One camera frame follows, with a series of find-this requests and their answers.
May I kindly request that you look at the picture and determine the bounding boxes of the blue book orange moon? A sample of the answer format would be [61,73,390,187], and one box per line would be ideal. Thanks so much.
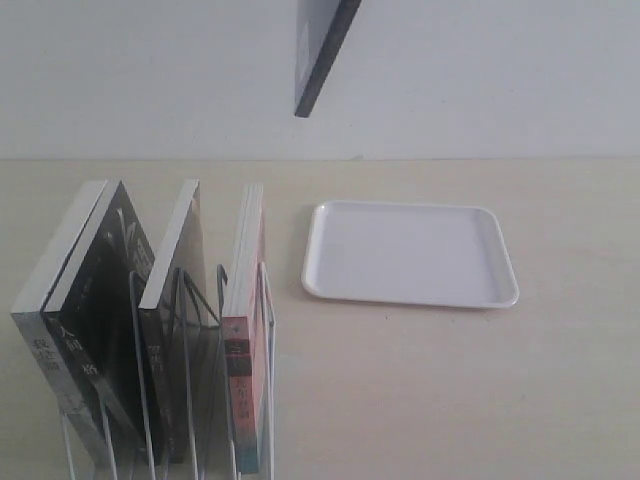
[294,0,361,118]

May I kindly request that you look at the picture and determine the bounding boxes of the pink red book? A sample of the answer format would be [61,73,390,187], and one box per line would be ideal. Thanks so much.
[222,183,265,475]

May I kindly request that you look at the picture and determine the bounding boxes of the dark brown book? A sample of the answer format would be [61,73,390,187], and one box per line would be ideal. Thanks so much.
[138,179,208,463]

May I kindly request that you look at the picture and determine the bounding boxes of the black book white title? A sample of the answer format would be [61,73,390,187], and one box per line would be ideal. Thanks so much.
[44,180,154,449]

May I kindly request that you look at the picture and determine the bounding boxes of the grey marbled book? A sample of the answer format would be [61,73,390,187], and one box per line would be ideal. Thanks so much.
[11,180,108,466]

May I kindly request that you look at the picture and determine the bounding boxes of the white plastic tray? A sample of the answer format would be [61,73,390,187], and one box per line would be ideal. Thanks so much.
[301,200,519,309]

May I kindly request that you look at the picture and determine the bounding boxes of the white wire book rack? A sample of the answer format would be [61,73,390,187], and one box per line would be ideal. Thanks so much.
[84,262,276,479]

